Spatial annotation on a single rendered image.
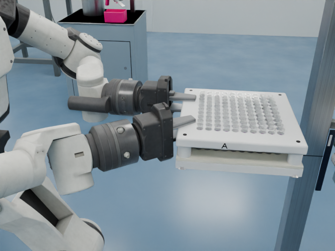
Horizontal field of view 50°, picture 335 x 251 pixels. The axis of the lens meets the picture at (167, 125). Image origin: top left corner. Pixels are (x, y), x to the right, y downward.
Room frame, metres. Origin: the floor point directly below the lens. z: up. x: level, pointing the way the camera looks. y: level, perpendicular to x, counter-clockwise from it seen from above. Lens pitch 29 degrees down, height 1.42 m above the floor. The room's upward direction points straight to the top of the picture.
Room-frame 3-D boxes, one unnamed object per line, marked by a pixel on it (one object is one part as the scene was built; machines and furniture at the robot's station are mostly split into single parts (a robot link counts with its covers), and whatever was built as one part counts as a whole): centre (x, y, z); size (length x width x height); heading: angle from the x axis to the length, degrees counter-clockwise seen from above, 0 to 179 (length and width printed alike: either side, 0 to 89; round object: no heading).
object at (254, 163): (0.69, -0.15, 1.02); 0.24 x 0.24 x 0.02; 84
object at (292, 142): (0.69, -0.15, 1.06); 0.25 x 0.24 x 0.02; 174
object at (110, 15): (2.92, 0.41, 0.80); 0.16 x 0.12 x 0.09; 83
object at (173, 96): (0.76, -0.04, 1.08); 0.06 x 0.03 x 0.02; 76
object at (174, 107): (0.76, -0.04, 1.05); 0.06 x 0.03 x 0.02; 76
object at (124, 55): (3.13, 0.54, 0.38); 0.63 x 0.57 x 0.76; 83
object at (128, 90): (0.78, 0.05, 1.06); 0.12 x 0.10 x 0.13; 76
